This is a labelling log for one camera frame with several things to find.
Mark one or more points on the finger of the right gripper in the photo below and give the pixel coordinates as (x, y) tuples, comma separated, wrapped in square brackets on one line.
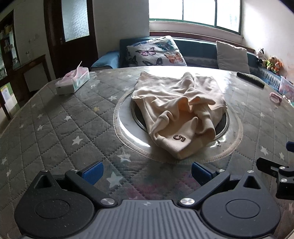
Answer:
[(284, 177), (290, 146)]

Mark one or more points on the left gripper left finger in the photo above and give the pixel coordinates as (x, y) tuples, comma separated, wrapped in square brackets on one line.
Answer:
[(83, 181)]

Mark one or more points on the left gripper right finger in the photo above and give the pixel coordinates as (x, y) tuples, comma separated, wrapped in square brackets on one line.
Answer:
[(210, 182)]

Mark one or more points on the beige knit garment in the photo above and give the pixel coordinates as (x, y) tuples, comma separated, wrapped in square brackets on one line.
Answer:
[(180, 114)]

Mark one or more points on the round induction hotpot cooker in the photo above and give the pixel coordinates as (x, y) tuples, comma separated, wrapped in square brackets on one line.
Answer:
[(220, 129)]

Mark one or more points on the clear plastic toy box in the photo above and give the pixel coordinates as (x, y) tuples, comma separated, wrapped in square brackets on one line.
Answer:
[(286, 88)]

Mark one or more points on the black remote control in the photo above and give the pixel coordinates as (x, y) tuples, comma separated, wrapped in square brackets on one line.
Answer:
[(250, 79)]

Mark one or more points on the orange plush toys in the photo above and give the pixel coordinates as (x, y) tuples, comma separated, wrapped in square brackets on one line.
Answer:
[(273, 64)]

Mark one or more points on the black white plush toy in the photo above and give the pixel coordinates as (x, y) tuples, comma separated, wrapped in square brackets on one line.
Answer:
[(260, 56)]

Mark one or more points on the pink tissue box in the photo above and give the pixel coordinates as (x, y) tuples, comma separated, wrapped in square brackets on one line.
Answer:
[(72, 81)]

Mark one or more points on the grey plain cushion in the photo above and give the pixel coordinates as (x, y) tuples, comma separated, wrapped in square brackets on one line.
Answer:
[(232, 58)]

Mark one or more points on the dark wooden side table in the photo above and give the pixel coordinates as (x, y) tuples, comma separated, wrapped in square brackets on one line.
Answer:
[(30, 77)]

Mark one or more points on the blue sofa bench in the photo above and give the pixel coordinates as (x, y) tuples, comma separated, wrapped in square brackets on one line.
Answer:
[(196, 53)]

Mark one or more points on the dark wooden display cabinet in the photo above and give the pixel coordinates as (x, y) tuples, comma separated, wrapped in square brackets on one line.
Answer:
[(9, 56)]

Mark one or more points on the butterfly print pillow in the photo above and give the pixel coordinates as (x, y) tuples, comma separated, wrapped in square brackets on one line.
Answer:
[(161, 51)]

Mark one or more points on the green framed window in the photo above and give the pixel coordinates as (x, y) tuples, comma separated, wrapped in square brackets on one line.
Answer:
[(224, 15)]

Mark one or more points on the dark wooden door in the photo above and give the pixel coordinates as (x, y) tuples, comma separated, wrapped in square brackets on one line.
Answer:
[(70, 34)]

